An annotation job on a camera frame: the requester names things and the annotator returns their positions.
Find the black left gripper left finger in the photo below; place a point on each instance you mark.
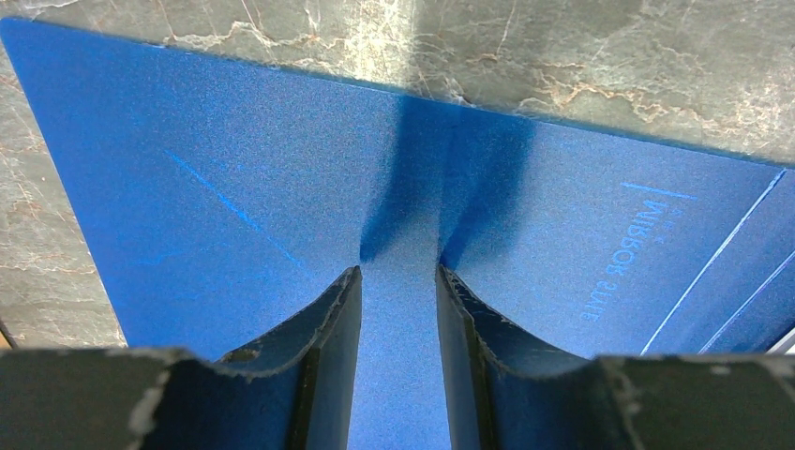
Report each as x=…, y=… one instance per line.
x=290, y=388

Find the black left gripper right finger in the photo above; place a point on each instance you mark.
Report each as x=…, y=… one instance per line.
x=508, y=389

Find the blue plastic folder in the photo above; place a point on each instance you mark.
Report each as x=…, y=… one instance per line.
x=217, y=197

